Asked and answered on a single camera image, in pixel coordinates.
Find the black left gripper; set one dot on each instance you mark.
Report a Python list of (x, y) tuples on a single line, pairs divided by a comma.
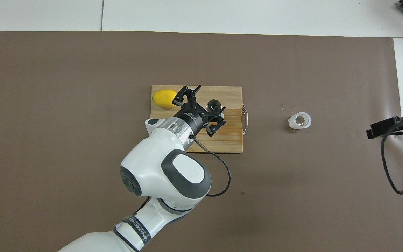
[(192, 119)]

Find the steel double jigger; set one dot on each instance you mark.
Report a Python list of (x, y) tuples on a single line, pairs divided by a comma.
[(214, 104)]

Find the small clear glass cup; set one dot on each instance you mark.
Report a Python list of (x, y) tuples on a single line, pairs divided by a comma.
[(292, 122)]

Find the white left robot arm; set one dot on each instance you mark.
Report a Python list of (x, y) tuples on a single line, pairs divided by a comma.
[(152, 168)]

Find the wooden cutting board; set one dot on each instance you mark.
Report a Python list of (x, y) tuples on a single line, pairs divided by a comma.
[(231, 101)]

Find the yellow lemon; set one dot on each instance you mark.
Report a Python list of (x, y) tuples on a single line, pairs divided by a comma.
[(163, 98)]

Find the small brown crumbs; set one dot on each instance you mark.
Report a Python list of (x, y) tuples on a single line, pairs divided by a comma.
[(282, 105)]

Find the brown table mat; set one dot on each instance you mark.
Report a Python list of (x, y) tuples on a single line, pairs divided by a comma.
[(292, 192)]

